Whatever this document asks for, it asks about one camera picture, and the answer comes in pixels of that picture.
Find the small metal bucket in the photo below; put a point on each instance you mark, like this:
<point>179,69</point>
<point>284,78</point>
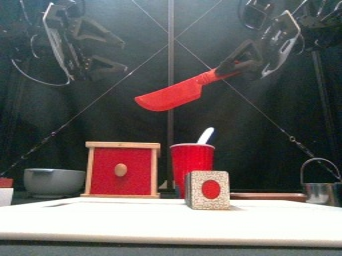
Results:
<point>320,190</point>

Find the red plastic cup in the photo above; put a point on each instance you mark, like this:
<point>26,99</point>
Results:
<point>191,165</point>

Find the red and white container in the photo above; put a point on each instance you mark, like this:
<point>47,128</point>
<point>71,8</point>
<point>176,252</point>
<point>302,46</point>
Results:
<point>5,191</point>

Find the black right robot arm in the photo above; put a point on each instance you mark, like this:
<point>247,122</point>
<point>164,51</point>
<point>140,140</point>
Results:
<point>307,23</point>

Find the red wooden drawer box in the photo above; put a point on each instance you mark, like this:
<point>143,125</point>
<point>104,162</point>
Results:
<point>120,169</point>

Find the red toy knife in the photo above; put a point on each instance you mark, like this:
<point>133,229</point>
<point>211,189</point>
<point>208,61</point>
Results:
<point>177,93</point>

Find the toy sushi roll block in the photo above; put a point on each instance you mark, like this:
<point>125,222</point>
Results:
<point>207,190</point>

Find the brown wooden tray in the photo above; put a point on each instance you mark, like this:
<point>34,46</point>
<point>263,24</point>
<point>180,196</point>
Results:
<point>267,196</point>

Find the white cutting board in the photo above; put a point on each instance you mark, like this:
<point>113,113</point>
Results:
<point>171,221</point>

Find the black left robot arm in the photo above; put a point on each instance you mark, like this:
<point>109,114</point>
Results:
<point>21,36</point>

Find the vertical metal frame pole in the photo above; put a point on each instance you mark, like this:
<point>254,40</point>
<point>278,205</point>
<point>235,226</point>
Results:
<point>169,83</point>

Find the grey bowl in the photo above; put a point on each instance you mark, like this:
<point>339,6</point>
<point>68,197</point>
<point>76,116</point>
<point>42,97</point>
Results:
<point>52,181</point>

